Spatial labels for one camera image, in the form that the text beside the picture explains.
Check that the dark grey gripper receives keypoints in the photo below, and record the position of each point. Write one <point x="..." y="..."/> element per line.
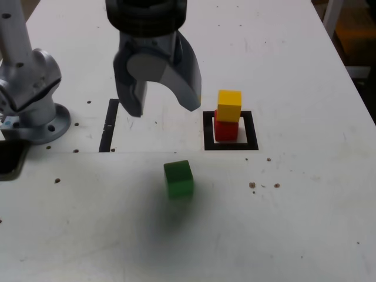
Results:
<point x="149" y="44"/>

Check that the yellow cube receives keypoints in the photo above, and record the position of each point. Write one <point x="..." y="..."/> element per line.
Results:
<point x="229" y="105"/>

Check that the red cube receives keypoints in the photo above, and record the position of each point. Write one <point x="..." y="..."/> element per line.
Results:
<point x="226" y="132"/>

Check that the green cube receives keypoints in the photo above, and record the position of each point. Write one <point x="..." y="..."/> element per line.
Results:
<point x="179" y="182"/>

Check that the black tape square outline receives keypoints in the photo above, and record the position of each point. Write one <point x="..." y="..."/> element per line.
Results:
<point x="232" y="147"/>

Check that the black tape strip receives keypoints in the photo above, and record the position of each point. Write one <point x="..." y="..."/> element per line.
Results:
<point x="107" y="132"/>

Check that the small blue white tag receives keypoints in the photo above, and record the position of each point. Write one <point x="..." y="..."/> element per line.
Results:
<point x="8" y="122"/>

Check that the white frame post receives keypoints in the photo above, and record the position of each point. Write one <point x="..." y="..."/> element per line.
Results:
<point x="330" y="17"/>

